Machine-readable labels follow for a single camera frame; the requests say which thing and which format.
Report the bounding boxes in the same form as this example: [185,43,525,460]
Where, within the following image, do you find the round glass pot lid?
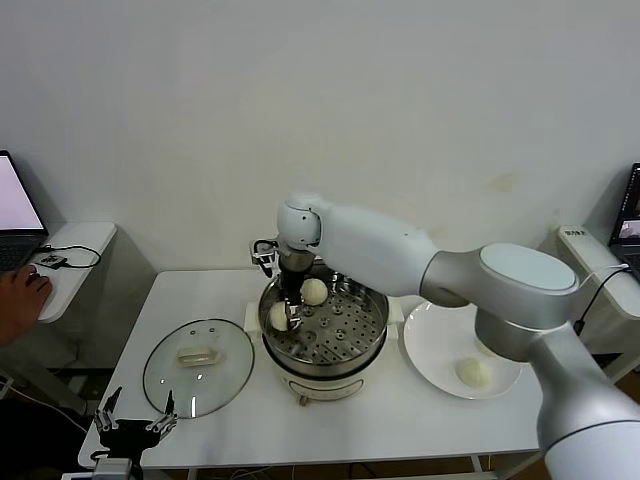
[142,318,256,420]

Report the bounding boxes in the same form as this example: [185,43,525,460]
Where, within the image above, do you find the black laptop with dark screen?
[607,163,640,279]

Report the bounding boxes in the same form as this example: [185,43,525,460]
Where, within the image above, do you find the white side desk rounded corner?
[0,222,120,426]

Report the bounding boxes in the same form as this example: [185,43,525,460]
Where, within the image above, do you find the black laptop with slim bezel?
[0,149,50,274]

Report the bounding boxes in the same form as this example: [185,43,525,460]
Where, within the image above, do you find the black cable with adapter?
[572,269,630,336]

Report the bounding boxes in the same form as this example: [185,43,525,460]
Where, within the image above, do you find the perforated stainless steamer basket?
[258,267,390,375]

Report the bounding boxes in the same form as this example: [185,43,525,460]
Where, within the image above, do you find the white side desk with label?
[558,225,640,384]

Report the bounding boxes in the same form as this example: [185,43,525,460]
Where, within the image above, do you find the thin black hub cable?
[39,244,104,271]

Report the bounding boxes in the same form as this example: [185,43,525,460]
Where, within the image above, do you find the person's bare hand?
[0,265,53,346]

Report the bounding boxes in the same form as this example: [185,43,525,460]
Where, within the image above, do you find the white flat cable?
[577,264,629,291]

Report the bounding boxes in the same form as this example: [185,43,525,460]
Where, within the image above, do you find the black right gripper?
[279,255,314,331]

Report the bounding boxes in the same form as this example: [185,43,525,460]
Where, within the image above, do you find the round white plate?
[403,299,524,400]

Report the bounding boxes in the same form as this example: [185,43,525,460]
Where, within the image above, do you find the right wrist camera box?
[249,239,281,276]

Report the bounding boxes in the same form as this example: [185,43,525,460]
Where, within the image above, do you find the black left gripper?
[94,386,179,450]

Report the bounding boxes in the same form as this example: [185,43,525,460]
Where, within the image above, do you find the thin white floor cable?
[0,384,89,432]

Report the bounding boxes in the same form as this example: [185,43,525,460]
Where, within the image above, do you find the cream electric cooker pot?
[244,294,405,407]

